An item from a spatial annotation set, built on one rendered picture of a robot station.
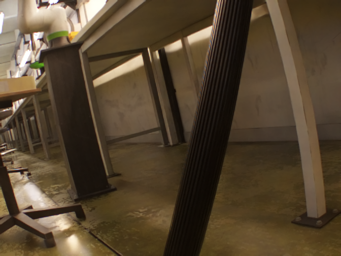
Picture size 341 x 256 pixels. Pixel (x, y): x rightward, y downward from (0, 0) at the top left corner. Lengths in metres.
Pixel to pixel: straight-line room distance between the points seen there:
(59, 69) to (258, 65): 1.20
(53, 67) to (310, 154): 1.38
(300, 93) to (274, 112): 1.37
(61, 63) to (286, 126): 1.34
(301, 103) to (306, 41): 1.13
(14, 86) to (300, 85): 1.00
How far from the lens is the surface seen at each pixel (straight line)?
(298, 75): 0.91
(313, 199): 0.98
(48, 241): 1.27
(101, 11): 1.81
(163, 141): 3.24
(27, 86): 1.44
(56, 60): 1.91
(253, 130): 2.45
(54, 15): 1.98
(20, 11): 1.96
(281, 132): 2.26
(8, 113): 3.45
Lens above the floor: 0.40
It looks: 5 degrees down
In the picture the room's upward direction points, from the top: 13 degrees counter-clockwise
